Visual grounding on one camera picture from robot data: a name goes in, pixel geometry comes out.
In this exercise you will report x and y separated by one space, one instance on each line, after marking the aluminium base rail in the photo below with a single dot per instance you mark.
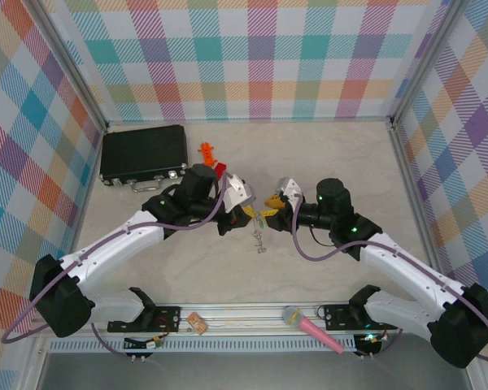
248 315

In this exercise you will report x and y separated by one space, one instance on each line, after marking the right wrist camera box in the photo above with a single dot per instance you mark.
288 187

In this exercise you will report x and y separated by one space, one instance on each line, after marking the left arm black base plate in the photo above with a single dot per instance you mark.
166 319

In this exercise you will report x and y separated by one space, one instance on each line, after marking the black hard case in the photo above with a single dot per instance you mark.
142 152

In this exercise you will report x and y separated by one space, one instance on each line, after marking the red plastic brick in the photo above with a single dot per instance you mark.
221 167

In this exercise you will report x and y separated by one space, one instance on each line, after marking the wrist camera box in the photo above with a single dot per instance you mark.
288 187
238 191

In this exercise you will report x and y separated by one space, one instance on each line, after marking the large metal keyring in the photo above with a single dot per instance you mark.
255 234

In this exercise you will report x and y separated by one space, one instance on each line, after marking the small orange patterned card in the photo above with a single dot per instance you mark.
197 323

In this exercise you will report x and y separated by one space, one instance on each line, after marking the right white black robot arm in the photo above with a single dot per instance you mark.
410 268

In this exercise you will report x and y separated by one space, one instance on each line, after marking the aluminium frame post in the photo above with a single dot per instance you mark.
75 69
425 61

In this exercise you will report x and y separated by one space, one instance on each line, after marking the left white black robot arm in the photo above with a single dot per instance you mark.
105 248

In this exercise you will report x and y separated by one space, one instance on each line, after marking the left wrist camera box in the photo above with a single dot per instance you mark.
238 191

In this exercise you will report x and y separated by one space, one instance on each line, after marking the aluminium frame bar short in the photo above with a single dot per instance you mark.
419 211

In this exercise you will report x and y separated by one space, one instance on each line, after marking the orange plastic toy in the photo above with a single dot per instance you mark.
208 150

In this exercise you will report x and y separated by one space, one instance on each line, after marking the pink toy microphone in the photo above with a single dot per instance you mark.
313 329

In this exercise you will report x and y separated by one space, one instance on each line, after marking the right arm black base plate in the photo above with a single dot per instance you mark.
337 317

